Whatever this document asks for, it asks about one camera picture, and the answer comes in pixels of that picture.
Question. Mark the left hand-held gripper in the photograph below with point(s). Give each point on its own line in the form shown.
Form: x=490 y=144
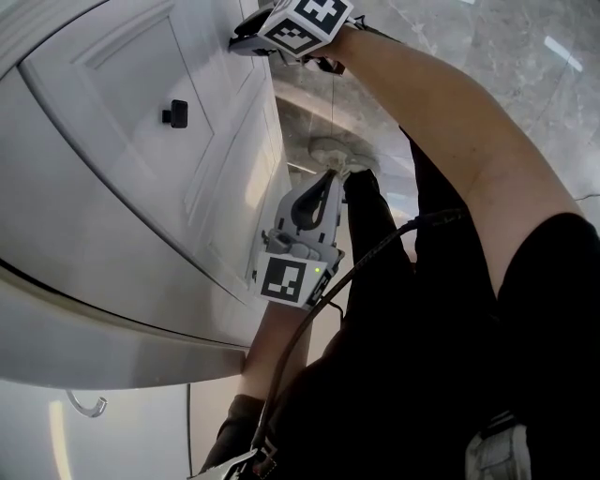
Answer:
x=283 y=279

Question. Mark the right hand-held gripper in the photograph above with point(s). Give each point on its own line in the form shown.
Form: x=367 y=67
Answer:
x=304 y=23

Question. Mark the white drawer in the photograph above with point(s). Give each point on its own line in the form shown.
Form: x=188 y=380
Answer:
x=117 y=154

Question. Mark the person's left forearm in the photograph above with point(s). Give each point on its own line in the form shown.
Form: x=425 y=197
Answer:
x=269 y=356

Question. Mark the person's right forearm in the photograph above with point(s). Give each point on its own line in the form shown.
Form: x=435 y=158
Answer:
x=445 y=122

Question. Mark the black drawer knob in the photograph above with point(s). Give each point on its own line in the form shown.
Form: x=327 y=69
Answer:
x=176 y=113

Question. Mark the person's white shoe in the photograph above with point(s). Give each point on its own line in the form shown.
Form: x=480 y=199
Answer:
x=328 y=150

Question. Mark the person's black trousers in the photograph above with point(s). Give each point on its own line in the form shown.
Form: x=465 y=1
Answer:
x=375 y=262

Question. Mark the person's black shirt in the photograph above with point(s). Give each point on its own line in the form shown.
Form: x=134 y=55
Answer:
x=539 y=351

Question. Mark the white cabinet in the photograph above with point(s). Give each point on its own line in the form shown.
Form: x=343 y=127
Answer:
x=56 y=281

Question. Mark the metal hook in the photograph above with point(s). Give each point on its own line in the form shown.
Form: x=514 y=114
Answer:
x=86 y=410

